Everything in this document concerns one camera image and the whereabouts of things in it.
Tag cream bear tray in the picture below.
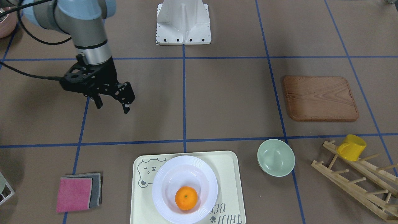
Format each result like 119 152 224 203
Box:
130 151 246 224

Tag yellow mug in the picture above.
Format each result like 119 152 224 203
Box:
336 134 367 161

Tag white round plate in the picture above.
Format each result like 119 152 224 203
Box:
152 155 218 224

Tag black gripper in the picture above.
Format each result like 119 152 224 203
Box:
59 54 136 114

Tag wooden cutting board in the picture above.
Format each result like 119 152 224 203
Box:
282 76 359 122

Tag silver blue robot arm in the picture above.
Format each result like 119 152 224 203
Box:
21 0 135 114

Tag wooden drying rack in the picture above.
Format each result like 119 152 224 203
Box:
311 141 398 224

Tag orange fruit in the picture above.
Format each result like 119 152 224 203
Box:
174 186 198 210

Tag pink cloth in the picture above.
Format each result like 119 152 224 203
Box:
56 177 93 213

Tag grey cloth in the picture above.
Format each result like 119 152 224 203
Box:
62 173 101 209

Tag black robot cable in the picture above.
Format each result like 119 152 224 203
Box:
0 0 73 82

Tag pink bowl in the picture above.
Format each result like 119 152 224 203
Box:
0 12 18 39

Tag green ceramic bowl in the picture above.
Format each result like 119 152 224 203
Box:
257 139 295 177

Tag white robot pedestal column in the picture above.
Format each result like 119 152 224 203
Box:
155 0 212 45

